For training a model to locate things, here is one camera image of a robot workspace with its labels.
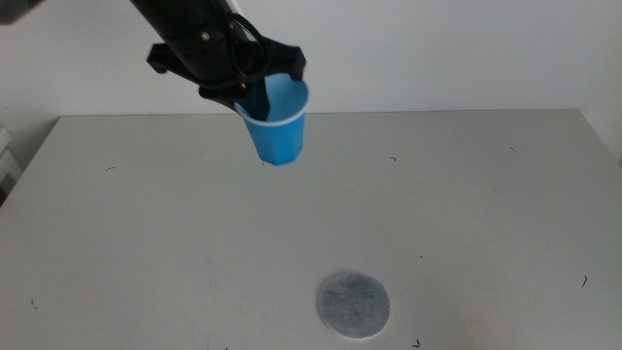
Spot blue paper cup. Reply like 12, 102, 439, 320
233, 73, 311, 167

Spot grey round cup mat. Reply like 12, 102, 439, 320
316, 271, 392, 340

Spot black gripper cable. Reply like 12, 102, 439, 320
226, 13, 271, 82

